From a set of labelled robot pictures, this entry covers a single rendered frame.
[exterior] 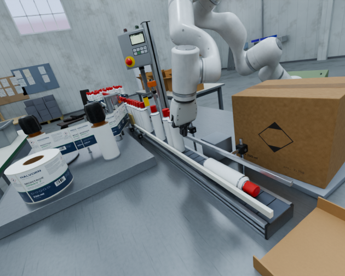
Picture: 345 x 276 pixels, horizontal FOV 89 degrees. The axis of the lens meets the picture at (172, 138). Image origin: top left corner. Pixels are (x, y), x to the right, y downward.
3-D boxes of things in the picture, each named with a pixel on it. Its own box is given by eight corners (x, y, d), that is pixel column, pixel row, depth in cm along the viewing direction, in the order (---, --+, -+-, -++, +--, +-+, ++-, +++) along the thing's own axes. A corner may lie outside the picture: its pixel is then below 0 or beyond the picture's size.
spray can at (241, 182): (201, 160, 64) (249, 189, 47) (212, 155, 66) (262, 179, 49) (203, 172, 66) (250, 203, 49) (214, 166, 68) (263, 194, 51)
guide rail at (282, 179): (141, 116, 133) (141, 115, 132) (143, 116, 133) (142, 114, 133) (290, 187, 42) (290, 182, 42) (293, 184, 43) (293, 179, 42)
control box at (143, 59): (131, 69, 116) (122, 36, 108) (156, 63, 113) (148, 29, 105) (126, 70, 107) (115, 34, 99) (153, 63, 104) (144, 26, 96)
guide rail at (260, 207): (134, 126, 132) (133, 124, 131) (136, 126, 132) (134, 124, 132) (270, 219, 42) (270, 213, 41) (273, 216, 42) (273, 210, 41)
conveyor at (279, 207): (119, 120, 182) (118, 116, 181) (127, 118, 186) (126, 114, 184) (270, 234, 44) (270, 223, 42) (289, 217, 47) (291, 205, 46)
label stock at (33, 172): (44, 177, 91) (29, 153, 85) (81, 170, 89) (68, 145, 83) (12, 207, 72) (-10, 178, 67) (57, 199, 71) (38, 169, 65)
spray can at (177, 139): (173, 151, 86) (163, 111, 78) (182, 147, 88) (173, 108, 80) (178, 155, 82) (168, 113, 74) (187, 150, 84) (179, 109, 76)
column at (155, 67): (166, 132, 125) (139, 24, 99) (172, 130, 127) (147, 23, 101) (169, 133, 122) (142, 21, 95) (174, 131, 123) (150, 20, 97)
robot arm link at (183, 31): (210, 18, 68) (218, 88, 60) (168, 20, 68) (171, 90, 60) (215, -6, 60) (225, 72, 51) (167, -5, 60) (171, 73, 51)
